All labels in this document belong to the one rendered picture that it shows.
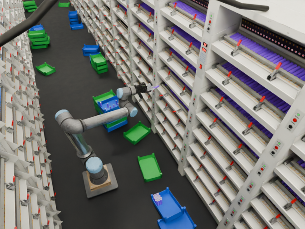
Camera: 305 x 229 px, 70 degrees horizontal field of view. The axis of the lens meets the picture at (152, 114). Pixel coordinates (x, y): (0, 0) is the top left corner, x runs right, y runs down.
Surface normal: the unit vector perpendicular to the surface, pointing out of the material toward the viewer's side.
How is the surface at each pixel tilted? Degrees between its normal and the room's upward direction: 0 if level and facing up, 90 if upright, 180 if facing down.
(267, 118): 15
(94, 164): 8
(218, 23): 90
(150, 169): 0
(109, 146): 0
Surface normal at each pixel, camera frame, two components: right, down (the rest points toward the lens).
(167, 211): -0.11, -0.88
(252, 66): -0.22, -0.62
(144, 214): 0.02, -0.73
